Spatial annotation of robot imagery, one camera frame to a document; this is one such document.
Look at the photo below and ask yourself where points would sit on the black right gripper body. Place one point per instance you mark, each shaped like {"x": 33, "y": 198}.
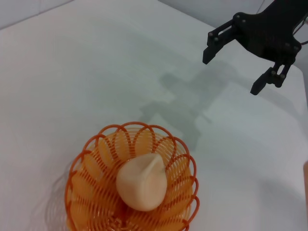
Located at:
{"x": 267, "y": 31}

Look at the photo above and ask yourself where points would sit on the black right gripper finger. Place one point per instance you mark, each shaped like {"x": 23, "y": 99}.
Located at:
{"x": 276, "y": 74}
{"x": 216, "y": 42}

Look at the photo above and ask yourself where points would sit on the beige steamed bun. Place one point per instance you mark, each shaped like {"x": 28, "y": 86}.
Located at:
{"x": 142, "y": 185}

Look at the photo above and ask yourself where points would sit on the orange woven plastic basket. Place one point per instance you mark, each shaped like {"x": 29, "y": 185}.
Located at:
{"x": 91, "y": 192}

